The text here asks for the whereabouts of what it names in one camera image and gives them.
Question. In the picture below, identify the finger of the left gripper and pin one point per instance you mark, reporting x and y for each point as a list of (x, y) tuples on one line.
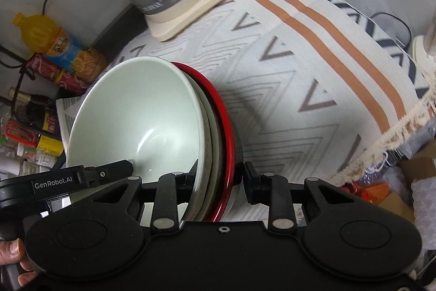
[(111, 172)]

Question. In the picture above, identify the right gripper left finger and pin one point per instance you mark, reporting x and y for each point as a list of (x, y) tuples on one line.
[(172, 188)]

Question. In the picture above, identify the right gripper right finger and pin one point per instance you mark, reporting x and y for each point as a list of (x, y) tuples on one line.
[(273, 191)]

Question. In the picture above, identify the red and black bowl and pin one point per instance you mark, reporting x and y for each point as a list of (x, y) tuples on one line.
[(230, 178)]

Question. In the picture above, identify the large pale green bowl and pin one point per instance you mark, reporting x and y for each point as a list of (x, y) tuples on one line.
[(214, 153)]

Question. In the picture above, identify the black kitchen rack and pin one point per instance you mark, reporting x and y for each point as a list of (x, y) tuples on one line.
[(12, 67)]

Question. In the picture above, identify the left hand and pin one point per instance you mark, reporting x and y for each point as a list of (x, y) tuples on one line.
[(13, 252)]

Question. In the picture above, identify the dark soy sauce bottle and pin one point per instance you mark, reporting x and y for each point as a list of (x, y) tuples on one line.
[(36, 114)]

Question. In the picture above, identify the patterned table mat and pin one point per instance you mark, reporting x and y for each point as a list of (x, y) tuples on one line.
[(311, 93)]

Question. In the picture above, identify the upper red soda can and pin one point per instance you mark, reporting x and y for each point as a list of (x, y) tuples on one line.
[(55, 74)]

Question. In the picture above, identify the cream kettle base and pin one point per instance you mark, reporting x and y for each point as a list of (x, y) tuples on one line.
[(171, 22)]

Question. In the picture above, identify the orange juice bottle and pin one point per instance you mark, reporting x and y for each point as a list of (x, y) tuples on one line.
[(43, 35)]

